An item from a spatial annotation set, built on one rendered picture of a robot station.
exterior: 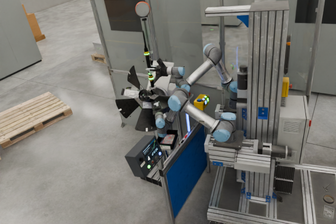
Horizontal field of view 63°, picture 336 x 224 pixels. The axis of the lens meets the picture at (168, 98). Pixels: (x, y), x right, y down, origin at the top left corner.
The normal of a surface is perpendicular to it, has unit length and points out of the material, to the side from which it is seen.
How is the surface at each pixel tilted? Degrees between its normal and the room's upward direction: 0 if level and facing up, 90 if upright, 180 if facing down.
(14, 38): 90
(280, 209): 0
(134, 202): 0
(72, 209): 0
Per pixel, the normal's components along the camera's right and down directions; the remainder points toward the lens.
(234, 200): -0.13, -0.85
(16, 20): 0.85, 0.17
